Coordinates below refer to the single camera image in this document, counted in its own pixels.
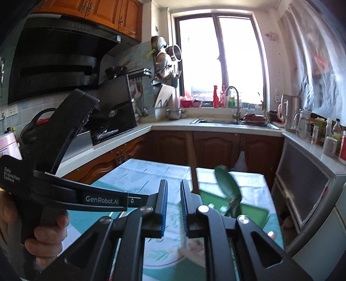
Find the white plastic bottle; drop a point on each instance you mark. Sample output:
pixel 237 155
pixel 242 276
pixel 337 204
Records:
pixel 328 127

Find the red basin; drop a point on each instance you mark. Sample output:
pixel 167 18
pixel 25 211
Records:
pixel 186 103

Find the black gas stove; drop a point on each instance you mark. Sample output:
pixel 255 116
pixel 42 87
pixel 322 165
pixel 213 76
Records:
pixel 116 108

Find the pink bottle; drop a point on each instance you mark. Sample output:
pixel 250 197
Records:
pixel 223 100

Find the silvery plastic wall sheet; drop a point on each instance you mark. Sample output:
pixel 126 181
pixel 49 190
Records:
pixel 319 67

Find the green box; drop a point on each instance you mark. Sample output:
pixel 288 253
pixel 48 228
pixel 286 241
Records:
pixel 319 129

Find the steel faucet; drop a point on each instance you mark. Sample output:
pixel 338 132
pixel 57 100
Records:
pixel 237 105

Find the glass pitcher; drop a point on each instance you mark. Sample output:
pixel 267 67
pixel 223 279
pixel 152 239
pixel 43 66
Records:
pixel 304 125

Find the clear plastic bottle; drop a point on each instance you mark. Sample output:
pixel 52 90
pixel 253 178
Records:
pixel 336 132

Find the black frying pan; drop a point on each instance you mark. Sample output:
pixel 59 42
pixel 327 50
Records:
pixel 116 70

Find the wooden wall cabinets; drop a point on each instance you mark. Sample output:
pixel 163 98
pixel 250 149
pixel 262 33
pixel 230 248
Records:
pixel 102 13

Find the white cup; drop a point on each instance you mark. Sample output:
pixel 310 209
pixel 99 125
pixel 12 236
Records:
pixel 330 147

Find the grey cabinet with dark door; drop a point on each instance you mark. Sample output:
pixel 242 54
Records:
pixel 300 189

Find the hanging steel wok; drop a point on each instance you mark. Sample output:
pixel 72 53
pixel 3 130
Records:
pixel 163 66

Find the steel electric kettle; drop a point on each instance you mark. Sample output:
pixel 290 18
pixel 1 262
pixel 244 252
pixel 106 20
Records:
pixel 292 113

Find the steel sink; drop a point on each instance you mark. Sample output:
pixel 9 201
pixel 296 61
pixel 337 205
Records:
pixel 216 122

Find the steel splash guard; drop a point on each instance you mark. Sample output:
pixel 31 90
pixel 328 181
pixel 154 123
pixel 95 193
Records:
pixel 81 146

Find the white kitchen countertop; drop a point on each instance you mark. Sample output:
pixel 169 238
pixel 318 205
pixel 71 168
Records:
pixel 167 124

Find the red container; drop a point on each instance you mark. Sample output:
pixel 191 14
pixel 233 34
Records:
pixel 343 147

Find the red spray bottle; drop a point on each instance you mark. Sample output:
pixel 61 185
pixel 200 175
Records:
pixel 216 100

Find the person's left hand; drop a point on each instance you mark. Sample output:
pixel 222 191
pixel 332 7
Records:
pixel 46 237

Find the dark wooden kitchen cabinets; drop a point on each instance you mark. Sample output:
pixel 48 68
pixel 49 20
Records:
pixel 216 148

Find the hanging steel saucepan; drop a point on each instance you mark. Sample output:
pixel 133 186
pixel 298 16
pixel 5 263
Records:
pixel 175 52

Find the kitchen window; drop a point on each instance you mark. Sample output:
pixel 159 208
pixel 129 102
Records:
pixel 200 54

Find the steel pot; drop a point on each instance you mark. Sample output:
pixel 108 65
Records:
pixel 173 114

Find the green plastic utensil holder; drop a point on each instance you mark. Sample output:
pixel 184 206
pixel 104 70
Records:
pixel 251 210

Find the green hanging brush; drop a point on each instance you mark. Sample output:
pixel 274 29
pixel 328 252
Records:
pixel 150 53

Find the green dish soap bottle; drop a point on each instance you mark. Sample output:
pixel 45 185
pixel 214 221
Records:
pixel 231 102

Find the large steel spoon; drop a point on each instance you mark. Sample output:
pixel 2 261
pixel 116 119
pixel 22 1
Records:
pixel 227 183

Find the wall rail with ladles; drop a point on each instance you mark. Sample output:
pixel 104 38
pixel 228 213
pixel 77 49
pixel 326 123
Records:
pixel 137 91

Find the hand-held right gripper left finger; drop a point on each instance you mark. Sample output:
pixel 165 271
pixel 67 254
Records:
pixel 163 210

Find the white cutting board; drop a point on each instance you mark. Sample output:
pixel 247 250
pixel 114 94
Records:
pixel 163 94

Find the black range hood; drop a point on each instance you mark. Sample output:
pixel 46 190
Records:
pixel 54 54

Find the pink appliance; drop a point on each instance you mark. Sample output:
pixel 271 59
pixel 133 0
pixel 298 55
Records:
pixel 9 146

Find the white wall socket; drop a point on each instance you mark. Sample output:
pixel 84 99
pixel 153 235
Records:
pixel 10 110

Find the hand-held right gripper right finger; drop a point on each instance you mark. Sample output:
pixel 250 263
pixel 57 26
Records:
pixel 184 210

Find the white plastic bag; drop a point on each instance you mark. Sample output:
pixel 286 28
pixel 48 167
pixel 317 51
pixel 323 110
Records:
pixel 240 162

